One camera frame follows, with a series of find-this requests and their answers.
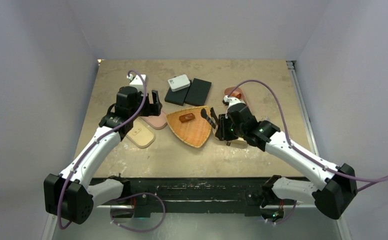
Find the beige lunch box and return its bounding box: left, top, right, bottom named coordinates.
left=212, top=128, right=248, bottom=148

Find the small glazed meat strip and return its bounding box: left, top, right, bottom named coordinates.
left=230, top=93, right=242, bottom=99

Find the woven bamboo basket tray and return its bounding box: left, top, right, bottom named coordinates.
left=166, top=106, right=212, bottom=148

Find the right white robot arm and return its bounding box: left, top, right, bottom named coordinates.
left=210, top=103, right=358, bottom=220

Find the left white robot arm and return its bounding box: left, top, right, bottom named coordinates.
left=43, top=86, right=163, bottom=225

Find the pink lunch box lid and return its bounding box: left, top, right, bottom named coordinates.
left=141, top=110, right=168, bottom=130

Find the left black box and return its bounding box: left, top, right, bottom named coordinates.
left=164, top=80, right=192, bottom=106

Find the black box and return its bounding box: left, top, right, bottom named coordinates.
left=184, top=78, right=212, bottom=107
left=164, top=80, right=192, bottom=106

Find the beige lunch box lid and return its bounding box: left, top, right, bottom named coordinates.
left=126, top=118, right=156, bottom=149

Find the pink lunch box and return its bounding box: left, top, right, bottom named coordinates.
left=223, top=86, right=250, bottom=107

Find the white small device box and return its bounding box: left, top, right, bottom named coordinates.
left=167, top=74, right=191, bottom=92

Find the right black box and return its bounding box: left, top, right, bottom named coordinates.
left=184, top=78, right=212, bottom=107

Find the dark brown meat slice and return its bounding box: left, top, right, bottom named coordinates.
left=179, top=113, right=196, bottom=123

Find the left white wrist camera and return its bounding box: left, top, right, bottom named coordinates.
left=126, top=73, right=148, bottom=94

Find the right aluminium rail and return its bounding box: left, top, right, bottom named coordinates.
left=286, top=61, right=319, bottom=155

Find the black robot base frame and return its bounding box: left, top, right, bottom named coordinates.
left=91, top=176, right=317, bottom=220

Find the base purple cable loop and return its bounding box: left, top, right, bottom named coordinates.
left=109, top=191, right=167, bottom=233

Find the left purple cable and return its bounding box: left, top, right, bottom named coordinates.
left=56, top=70, right=148, bottom=230

